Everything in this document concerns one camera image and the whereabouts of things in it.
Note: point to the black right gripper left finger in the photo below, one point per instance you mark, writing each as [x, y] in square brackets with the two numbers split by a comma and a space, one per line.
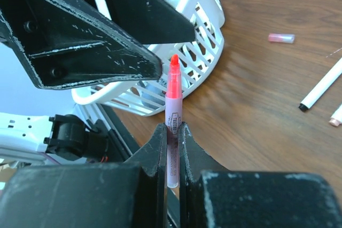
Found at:
[128, 194]

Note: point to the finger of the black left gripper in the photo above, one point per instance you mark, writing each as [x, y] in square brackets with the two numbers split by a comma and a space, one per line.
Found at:
[64, 44]
[151, 21]

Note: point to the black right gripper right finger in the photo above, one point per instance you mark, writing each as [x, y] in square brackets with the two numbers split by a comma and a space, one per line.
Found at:
[214, 196]

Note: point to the slim pink red-tipped pen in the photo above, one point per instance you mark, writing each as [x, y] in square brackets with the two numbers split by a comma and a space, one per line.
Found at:
[173, 120]

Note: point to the small pink red cap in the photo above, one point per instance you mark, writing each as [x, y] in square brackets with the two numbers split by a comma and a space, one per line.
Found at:
[281, 38]

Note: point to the white thin pen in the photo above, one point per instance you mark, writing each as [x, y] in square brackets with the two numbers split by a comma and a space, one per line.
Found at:
[336, 117]

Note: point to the white marker with black end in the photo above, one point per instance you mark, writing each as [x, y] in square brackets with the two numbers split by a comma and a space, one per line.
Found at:
[327, 80]

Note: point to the blue patterned dish in basket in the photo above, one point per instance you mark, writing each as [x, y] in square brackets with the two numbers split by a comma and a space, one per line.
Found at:
[153, 94]

